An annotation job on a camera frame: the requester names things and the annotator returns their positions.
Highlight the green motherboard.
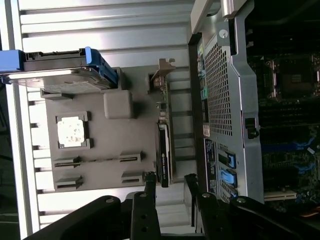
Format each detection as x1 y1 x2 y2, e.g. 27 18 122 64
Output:
257 49 320 208

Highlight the silver CPU chip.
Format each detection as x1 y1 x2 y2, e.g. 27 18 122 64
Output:
56 116 85 148

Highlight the blue expansion slot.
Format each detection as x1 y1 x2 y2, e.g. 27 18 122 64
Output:
261 141 309 151

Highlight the silver hard disk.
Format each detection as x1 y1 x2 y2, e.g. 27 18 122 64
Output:
0 51 111 92

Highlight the metal CPU socket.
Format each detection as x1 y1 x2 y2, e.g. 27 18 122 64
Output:
266 58 320 100

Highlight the open PC case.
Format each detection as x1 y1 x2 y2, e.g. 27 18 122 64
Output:
187 0 320 218

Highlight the white expansion slot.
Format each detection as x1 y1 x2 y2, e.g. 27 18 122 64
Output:
264 190 298 202

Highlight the blue disk caddy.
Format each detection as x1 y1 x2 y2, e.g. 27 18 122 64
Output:
0 46 119 90

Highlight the grey parts rack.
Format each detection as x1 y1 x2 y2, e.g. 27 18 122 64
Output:
39 66 176 193

